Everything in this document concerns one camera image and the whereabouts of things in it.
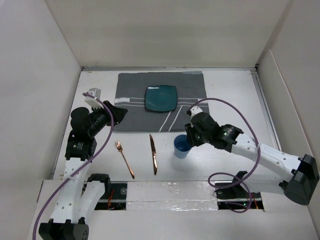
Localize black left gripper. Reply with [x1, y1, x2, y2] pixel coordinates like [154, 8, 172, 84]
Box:
[87, 100, 127, 137]

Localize blue plastic cup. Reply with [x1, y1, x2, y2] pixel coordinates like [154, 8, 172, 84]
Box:
[173, 134, 192, 159]

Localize copper fork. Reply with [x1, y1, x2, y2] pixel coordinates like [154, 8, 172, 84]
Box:
[115, 141, 135, 180]

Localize grey striped placemat cloth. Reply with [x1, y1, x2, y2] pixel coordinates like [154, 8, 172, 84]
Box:
[114, 71, 207, 133]

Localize teal square plate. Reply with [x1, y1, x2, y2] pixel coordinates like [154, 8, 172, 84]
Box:
[144, 85, 178, 113]

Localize copper knife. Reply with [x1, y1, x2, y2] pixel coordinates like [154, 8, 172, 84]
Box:
[149, 134, 158, 175]

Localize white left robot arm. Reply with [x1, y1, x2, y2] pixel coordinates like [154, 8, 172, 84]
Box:
[32, 100, 128, 240]

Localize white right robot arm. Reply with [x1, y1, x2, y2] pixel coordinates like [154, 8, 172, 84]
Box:
[185, 107, 320, 206]

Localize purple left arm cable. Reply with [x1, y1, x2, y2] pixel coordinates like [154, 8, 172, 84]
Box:
[32, 92, 115, 240]

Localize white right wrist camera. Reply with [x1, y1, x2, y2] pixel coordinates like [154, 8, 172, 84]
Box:
[186, 106, 203, 119]

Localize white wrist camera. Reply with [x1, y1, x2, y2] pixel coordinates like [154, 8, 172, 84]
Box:
[186, 106, 203, 119]
[84, 88, 102, 109]

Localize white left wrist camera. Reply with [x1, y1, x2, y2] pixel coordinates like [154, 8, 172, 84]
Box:
[84, 88, 102, 109]

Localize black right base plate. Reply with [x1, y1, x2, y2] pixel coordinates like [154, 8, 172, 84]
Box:
[212, 182, 250, 211]

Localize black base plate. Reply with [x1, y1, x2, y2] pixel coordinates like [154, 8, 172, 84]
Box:
[212, 182, 250, 211]
[94, 182, 128, 211]

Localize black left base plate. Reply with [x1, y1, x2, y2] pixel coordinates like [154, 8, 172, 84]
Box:
[94, 182, 128, 211]

